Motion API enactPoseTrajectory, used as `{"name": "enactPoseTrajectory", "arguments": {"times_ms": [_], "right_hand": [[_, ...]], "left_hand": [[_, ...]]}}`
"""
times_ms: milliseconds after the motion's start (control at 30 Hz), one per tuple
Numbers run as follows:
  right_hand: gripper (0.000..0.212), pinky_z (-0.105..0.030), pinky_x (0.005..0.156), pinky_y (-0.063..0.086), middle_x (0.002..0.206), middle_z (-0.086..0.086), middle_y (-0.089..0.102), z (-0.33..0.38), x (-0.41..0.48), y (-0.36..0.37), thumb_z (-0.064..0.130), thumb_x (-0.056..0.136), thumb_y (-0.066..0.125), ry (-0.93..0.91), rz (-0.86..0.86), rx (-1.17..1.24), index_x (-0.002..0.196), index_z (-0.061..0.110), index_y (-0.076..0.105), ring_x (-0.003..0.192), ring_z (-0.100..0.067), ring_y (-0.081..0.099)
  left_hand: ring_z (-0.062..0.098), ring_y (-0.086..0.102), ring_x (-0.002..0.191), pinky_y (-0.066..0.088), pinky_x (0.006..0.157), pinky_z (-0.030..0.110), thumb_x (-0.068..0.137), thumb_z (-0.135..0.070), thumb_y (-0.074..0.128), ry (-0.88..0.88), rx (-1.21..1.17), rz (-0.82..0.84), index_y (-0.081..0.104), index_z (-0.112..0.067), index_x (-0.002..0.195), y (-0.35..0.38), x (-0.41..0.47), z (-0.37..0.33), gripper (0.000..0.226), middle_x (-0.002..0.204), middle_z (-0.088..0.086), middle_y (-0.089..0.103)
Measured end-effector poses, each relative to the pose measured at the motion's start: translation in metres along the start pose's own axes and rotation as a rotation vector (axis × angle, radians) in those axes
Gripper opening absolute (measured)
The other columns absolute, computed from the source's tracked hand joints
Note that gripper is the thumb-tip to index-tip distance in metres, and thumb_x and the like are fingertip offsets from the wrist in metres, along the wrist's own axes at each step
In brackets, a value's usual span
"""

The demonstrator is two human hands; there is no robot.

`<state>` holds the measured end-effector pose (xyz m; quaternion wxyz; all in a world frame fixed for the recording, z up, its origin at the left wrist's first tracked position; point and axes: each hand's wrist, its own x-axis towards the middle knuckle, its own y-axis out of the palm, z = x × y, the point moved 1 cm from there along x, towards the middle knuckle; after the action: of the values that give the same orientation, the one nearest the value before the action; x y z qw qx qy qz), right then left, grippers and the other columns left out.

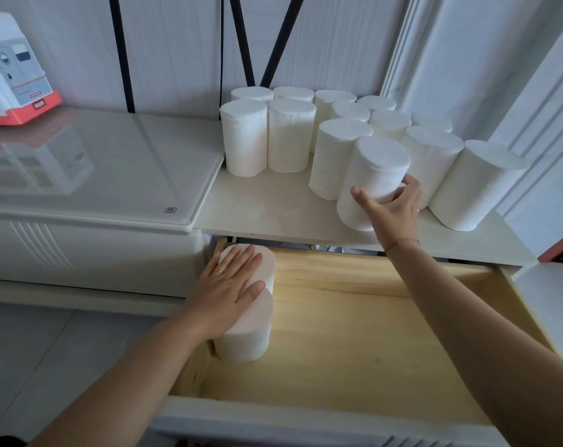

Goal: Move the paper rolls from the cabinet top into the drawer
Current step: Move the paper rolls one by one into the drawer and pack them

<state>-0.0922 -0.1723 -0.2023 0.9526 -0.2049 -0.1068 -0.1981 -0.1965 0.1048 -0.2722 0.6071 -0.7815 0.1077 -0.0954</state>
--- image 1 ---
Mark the person's right hand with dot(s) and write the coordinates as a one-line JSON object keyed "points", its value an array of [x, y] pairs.
{"points": [[395, 221]]}

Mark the person's left hand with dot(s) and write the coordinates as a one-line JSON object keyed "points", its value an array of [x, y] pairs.
{"points": [[221, 302]]}

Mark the white drawer with wooden inside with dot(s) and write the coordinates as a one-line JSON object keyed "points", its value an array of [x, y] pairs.
{"points": [[356, 339]]}

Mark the group of white paper rolls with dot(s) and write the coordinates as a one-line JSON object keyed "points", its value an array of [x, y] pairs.
{"points": [[288, 139]]}

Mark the person's right forearm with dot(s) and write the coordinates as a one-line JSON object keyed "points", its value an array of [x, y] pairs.
{"points": [[472, 330]]}

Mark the person's left forearm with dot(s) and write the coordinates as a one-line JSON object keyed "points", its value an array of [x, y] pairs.
{"points": [[123, 395]]}

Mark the white cabinet top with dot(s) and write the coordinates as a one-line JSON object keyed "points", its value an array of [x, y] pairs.
{"points": [[272, 204]]}

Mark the white glass-topped cabinet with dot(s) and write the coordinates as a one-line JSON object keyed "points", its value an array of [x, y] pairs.
{"points": [[100, 172]]}

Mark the white and orange toy bus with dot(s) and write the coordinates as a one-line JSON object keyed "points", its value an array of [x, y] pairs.
{"points": [[11, 74]]}

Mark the black metal stand frame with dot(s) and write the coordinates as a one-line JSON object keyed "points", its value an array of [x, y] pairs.
{"points": [[122, 55]]}

